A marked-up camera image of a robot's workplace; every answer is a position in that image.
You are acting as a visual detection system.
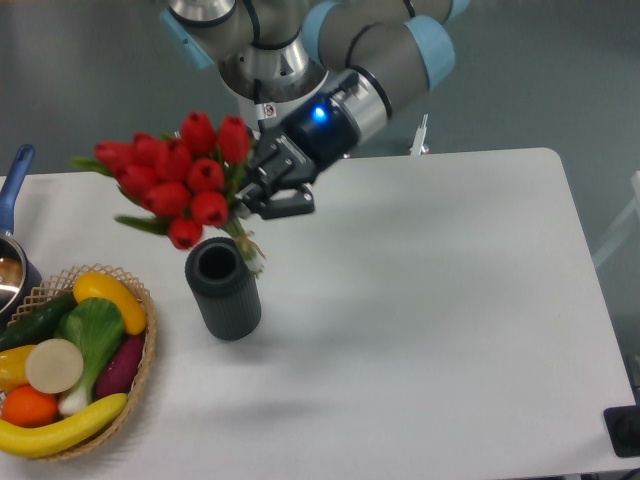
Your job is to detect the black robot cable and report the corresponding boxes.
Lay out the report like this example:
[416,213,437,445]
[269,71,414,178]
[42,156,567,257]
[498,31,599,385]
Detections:
[252,79,269,136]

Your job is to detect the yellow bell pepper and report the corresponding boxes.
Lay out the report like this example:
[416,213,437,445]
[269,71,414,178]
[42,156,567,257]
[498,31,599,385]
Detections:
[0,345,35,392]

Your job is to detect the woven wicker basket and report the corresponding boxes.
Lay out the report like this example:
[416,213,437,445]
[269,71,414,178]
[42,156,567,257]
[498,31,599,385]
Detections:
[1,264,157,460]

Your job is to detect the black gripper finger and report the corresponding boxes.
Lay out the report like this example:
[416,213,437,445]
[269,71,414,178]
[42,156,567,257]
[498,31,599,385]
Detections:
[258,183,315,220]
[234,183,269,215]

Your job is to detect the white metal base frame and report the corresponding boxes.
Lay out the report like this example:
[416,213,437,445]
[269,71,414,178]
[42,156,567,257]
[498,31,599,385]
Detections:
[173,113,431,157]

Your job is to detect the dark green cucumber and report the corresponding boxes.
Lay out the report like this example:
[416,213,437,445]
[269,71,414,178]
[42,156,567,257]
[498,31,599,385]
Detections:
[1,292,77,351]

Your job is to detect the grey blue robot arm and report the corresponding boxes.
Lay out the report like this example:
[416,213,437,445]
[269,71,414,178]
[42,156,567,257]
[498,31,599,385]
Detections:
[160,1,467,220]

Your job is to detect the red tulip bouquet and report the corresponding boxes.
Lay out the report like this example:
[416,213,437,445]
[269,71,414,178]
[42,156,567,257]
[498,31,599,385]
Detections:
[70,112,264,276]

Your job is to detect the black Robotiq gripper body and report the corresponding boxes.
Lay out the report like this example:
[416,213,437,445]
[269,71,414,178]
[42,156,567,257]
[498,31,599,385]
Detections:
[243,97,359,198]

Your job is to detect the yellow banana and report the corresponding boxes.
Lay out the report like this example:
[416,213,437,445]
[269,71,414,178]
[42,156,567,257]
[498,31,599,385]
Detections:
[1,393,128,459]

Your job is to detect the black device table edge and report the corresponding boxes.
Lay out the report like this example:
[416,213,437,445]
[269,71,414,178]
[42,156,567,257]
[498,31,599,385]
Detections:
[603,405,639,458]

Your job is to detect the beige round slice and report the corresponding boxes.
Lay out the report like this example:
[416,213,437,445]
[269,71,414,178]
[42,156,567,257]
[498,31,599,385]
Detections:
[25,338,84,394]

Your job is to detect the purple sweet potato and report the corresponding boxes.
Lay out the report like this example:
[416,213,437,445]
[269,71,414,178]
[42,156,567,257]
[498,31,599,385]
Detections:
[94,335,144,399]

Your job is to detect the blue handled saucepan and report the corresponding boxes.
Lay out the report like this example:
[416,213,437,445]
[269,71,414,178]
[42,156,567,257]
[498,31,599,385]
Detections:
[1,144,41,332]

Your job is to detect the green bok choy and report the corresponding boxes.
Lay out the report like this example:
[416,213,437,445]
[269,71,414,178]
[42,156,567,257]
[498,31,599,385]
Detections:
[54,298,124,417]

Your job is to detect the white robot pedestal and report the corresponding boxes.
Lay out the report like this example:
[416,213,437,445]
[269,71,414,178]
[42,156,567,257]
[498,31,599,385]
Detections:
[237,96,302,139]

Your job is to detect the dark grey ribbed vase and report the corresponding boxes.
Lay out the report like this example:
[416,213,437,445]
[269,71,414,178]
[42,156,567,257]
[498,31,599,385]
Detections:
[185,237,262,341]

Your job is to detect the yellow squash upper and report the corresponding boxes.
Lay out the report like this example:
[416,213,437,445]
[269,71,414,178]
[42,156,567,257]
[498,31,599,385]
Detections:
[72,271,147,335]

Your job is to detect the orange fruit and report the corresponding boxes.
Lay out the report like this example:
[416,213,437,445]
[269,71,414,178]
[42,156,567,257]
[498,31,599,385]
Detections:
[1,385,58,428]

